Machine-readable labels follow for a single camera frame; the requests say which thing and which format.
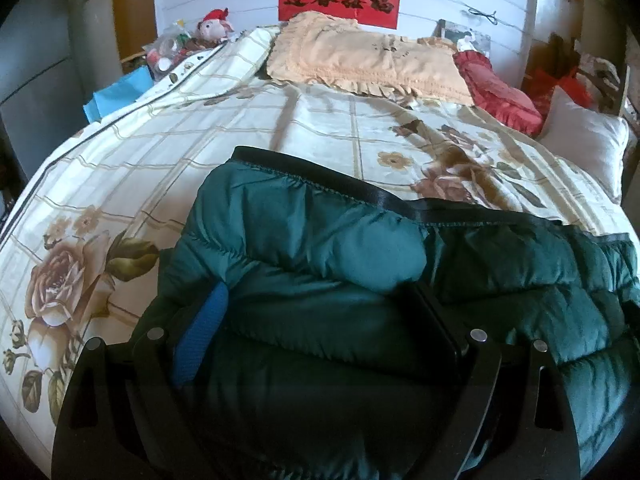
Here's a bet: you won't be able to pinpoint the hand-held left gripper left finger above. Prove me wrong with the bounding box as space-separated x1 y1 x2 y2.
50 281 231 480

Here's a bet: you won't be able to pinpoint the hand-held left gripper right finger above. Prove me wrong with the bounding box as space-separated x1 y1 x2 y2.
410 283 583 480

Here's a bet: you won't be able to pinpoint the dark green puffer jacket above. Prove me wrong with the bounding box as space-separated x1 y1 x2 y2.
132 146 640 480

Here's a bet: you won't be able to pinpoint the red clothes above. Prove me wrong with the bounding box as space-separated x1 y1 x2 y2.
524 62 592 113

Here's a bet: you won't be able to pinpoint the floral checked bed quilt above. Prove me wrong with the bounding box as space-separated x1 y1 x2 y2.
0 25 640 463

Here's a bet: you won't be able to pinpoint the white satin pillow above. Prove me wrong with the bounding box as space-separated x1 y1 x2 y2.
535 85 631 205

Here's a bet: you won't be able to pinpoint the red frilled pillow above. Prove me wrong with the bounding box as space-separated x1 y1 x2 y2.
452 50 545 137

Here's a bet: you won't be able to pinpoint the blue box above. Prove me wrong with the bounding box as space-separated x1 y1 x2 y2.
82 66 155 125

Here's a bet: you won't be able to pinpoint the plastic bag of toys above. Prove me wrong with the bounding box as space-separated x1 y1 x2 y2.
144 20 202 82

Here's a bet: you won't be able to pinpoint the beige frilled pillow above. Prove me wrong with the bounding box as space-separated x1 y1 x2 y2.
266 11 475 107

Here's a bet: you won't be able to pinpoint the wooden chair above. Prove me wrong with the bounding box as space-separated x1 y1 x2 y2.
575 47 640 123

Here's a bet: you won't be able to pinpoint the framed photo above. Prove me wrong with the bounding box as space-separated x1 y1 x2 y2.
437 19 492 56

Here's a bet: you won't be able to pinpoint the plush toy with red hat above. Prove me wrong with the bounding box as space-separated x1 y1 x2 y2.
194 7 237 44

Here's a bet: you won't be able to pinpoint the grey refrigerator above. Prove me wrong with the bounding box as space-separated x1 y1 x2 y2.
0 0 122 161

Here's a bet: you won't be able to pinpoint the wooden door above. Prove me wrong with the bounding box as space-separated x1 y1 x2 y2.
111 0 159 62

